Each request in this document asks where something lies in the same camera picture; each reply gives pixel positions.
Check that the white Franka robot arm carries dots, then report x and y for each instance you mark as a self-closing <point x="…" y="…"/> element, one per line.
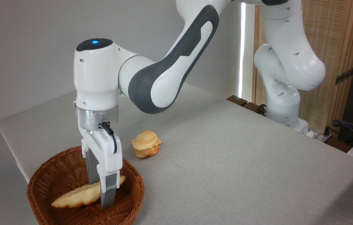
<point x="163" y="81"/>

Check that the dark wooden slat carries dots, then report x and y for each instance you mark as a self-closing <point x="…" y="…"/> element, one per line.
<point x="253" y="107"/>
<point x="236" y="100"/>

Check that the brown wicker basket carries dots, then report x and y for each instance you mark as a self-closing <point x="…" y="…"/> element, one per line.
<point x="54" y="165"/>

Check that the wooden woven folding screen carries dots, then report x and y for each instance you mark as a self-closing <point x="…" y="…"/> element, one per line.
<point x="335" y="31"/>

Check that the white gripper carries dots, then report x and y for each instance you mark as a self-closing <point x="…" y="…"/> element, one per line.
<point x="109" y="157"/>

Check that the dark metal screen hinge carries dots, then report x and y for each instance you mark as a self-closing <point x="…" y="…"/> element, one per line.
<point x="345" y="76"/>

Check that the long twisted bread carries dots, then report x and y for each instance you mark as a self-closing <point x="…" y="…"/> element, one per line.
<point x="76" y="197"/>

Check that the white power strip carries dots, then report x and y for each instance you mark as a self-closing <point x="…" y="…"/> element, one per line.
<point x="321" y="137"/>

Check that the round bread roll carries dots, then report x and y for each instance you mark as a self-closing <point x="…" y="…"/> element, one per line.
<point x="146" y="143"/>

